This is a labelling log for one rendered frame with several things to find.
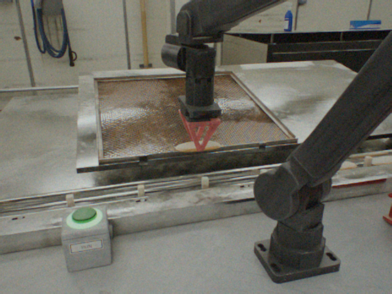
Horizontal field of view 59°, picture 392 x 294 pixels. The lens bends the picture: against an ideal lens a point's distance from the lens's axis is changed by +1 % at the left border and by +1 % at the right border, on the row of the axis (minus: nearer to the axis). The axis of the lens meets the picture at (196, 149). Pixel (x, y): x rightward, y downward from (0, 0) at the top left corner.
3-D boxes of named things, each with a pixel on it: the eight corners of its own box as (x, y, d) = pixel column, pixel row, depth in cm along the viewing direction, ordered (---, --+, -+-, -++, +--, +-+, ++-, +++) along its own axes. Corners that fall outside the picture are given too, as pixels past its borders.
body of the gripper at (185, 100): (190, 120, 65) (190, 82, 62) (177, 103, 74) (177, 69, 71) (222, 118, 67) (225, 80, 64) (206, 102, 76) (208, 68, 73)
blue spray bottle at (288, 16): (291, 31, 292) (293, 2, 284) (292, 31, 285) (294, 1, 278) (280, 31, 292) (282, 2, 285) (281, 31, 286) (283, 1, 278)
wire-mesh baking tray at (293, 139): (98, 165, 78) (97, 159, 77) (93, 81, 118) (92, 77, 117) (297, 143, 90) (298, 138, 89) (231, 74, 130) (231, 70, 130)
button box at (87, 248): (66, 291, 57) (55, 236, 53) (69, 260, 64) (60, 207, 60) (117, 281, 59) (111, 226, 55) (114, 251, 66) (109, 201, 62)
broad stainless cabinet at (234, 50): (257, 168, 277) (267, 33, 236) (215, 126, 369) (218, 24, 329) (450, 143, 323) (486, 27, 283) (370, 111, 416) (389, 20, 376)
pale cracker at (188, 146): (177, 153, 71) (177, 148, 71) (173, 146, 75) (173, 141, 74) (223, 149, 74) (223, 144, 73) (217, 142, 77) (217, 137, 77)
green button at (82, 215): (71, 230, 55) (70, 222, 54) (73, 216, 58) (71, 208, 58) (98, 226, 56) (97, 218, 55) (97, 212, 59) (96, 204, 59)
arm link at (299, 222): (299, 242, 53) (320, 229, 56) (307, 183, 49) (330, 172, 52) (255, 214, 60) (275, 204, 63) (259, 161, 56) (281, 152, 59)
